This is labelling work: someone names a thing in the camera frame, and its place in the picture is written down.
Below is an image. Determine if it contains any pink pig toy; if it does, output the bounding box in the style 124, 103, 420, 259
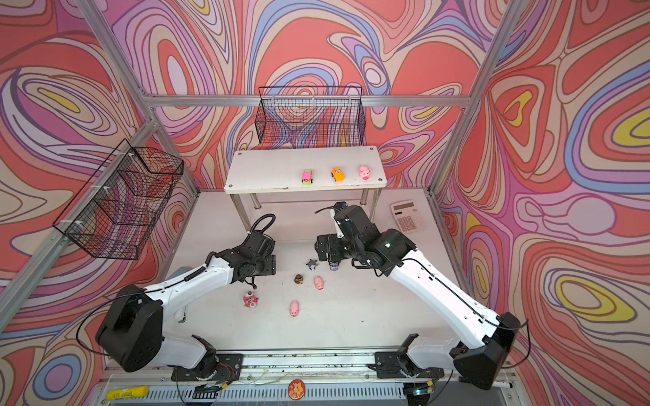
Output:
289, 300, 300, 317
359, 166, 371, 181
314, 276, 324, 290

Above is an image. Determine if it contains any orange toy car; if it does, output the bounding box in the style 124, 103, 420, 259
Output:
331, 167, 345, 183

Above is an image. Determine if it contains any pink green toy car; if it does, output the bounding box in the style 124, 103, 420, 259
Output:
302, 169, 313, 185

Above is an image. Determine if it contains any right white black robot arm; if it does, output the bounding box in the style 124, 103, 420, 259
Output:
315, 201, 527, 390

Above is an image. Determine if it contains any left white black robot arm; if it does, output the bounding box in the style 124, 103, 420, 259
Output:
95, 221, 276, 381

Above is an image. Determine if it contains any pink white calculator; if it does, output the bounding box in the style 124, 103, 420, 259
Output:
390, 200, 427, 234

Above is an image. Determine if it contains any red pink bear toy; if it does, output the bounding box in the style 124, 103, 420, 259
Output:
243, 291, 259, 309

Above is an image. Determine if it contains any grey shark toy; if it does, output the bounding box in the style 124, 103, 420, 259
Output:
306, 259, 319, 271

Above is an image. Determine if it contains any pink pig toy front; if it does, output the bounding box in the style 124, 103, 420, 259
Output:
289, 300, 300, 317

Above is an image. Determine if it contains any white shelf table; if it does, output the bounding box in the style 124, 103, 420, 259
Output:
224, 146, 388, 230

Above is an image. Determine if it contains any red round sticker badge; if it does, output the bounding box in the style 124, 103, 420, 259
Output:
288, 379, 306, 401

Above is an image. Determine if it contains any yellow marker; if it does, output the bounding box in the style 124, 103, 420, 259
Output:
106, 387, 149, 402

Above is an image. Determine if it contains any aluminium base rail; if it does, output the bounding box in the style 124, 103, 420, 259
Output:
88, 348, 526, 405

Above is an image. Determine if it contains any left black wire basket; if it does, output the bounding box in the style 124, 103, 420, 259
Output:
52, 140, 185, 261

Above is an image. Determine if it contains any black wire basket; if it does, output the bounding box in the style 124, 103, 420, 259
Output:
255, 85, 366, 149
52, 140, 185, 261

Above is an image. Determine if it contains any back black wire basket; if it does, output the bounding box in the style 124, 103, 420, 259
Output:
255, 85, 366, 149

